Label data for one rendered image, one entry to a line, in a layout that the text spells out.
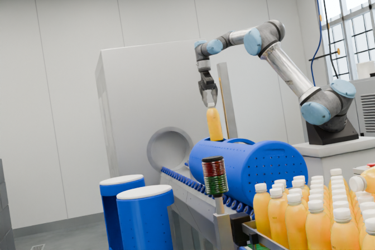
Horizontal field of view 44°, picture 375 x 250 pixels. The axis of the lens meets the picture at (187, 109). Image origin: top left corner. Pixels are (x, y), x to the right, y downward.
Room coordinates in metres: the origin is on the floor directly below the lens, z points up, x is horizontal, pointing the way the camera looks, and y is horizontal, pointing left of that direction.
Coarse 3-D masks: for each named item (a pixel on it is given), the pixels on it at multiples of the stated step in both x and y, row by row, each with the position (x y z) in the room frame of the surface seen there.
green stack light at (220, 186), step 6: (204, 180) 1.29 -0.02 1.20; (210, 180) 1.27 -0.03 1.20; (216, 180) 1.27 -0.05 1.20; (222, 180) 1.27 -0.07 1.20; (210, 186) 1.27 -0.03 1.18; (216, 186) 1.27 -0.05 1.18; (222, 186) 1.27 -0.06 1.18; (210, 192) 1.27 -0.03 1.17; (216, 192) 1.27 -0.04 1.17; (222, 192) 1.27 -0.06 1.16
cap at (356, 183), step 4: (352, 180) 1.20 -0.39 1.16; (356, 180) 1.18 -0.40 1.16; (360, 180) 1.18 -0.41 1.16; (352, 184) 1.20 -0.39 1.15; (356, 184) 1.18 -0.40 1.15; (360, 184) 1.18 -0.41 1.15; (352, 188) 1.20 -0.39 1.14; (356, 188) 1.18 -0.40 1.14; (360, 188) 1.18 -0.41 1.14; (356, 192) 1.19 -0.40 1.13
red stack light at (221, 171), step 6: (204, 162) 1.28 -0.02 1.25; (210, 162) 1.27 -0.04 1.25; (216, 162) 1.27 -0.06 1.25; (222, 162) 1.28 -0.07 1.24; (204, 168) 1.28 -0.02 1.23; (210, 168) 1.27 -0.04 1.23; (216, 168) 1.27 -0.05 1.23; (222, 168) 1.27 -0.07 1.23; (204, 174) 1.28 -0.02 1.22; (210, 174) 1.27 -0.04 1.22; (216, 174) 1.27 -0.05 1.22; (222, 174) 1.27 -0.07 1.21
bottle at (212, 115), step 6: (210, 108) 2.52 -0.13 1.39; (216, 108) 2.54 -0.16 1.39; (210, 114) 2.51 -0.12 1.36; (216, 114) 2.51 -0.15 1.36; (210, 120) 2.51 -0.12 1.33; (216, 120) 2.51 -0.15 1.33; (210, 126) 2.51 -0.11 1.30; (216, 126) 2.50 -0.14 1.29; (210, 132) 2.52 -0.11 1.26; (216, 132) 2.50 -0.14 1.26; (210, 138) 2.53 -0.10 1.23; (216, 138) 2.50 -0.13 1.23; (222, 138) 2.52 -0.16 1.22
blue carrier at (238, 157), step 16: (208, 144) 2.40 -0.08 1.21; (224, 144) 2.16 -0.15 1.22; (240, 144) 1.98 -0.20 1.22; (256, 144) 1.83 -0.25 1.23; (272, 144) 1.80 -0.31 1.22; (288, 144) 1.82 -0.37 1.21; (192, 160) 2.53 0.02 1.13; (224, 160) 2.00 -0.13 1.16; (240, 160) 1.82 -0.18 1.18; (256, 160) 1.78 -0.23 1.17; (272, 160) 1.80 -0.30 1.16; (288, 160) 1.81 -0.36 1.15; (304, 160) 1.83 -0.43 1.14; (240, 176) 1.78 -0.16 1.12; (256, 176) 1.78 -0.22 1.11; (272, 176) 1.80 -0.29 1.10; (288, 176) 1.81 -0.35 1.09; (240, 192) 1.81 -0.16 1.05
